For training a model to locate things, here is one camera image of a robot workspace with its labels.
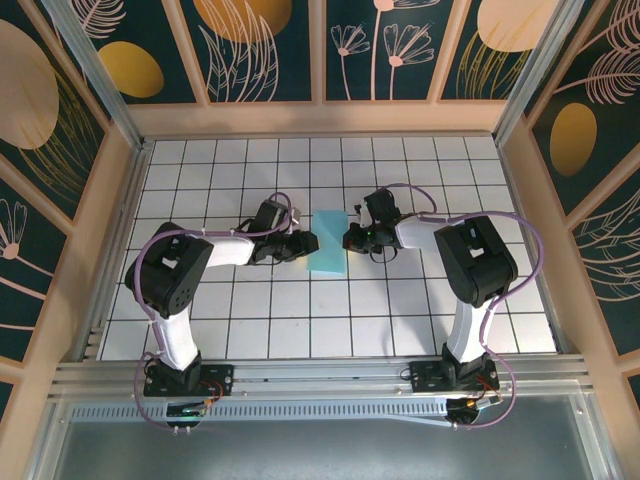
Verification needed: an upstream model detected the teal square paper sheet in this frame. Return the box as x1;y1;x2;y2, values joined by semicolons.
305;209;350;276

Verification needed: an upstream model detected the grey metal panel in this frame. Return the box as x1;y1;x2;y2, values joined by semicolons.
29;394;616;480

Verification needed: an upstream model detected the aluminium mounting rail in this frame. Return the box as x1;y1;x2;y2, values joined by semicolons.
49;353;591;396

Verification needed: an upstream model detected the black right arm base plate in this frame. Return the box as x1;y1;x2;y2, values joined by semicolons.
408;359;501;394

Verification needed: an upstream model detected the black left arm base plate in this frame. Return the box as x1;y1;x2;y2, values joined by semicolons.
143;363;236;397

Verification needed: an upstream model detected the aluminium side rail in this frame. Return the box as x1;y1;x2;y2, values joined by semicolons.
74;139;151;362
494;134;574;356

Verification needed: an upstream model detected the slotted grey cable duct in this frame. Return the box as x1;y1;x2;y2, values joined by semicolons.
69;399;451;424

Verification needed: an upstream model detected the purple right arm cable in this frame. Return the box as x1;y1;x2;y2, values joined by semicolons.
372;182;545;430

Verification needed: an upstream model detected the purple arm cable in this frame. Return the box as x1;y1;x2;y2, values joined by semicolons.
130;192;301;435
372;182;545;430

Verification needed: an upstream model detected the aluminium frame post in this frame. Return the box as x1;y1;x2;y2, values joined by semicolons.
492;0;596;146
39;0;149;154

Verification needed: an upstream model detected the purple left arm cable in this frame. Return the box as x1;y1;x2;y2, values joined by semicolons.
130;192;301;435

